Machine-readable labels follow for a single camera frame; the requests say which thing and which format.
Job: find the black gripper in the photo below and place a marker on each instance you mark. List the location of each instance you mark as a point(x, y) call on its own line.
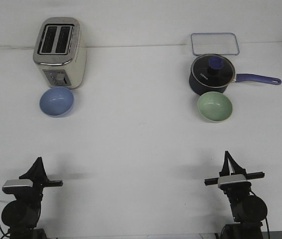
point(36, 173)
point(231, 167)

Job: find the green bowl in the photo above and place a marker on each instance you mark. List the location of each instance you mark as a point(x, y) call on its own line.
point(214, 106)

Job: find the blue bowl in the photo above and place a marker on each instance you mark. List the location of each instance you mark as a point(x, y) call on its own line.
point(57, 102)

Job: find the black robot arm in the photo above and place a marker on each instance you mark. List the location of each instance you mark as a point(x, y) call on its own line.
point(22, 215)
point(248, 210)

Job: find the dark blue saucepan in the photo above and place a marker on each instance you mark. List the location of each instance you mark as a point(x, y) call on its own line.
point(200, 89)

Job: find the glass pot lid blue knob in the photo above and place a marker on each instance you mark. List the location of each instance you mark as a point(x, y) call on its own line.
point(213, 70)

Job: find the cream two-slot toaster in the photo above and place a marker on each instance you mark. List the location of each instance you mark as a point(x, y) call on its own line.
point(60, 53)

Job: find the clear container lid blue rim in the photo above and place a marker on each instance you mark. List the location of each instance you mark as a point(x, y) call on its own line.
point(214, 43)

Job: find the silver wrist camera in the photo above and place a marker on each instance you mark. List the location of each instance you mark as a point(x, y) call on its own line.
point(16, 186)
point(230, 179)

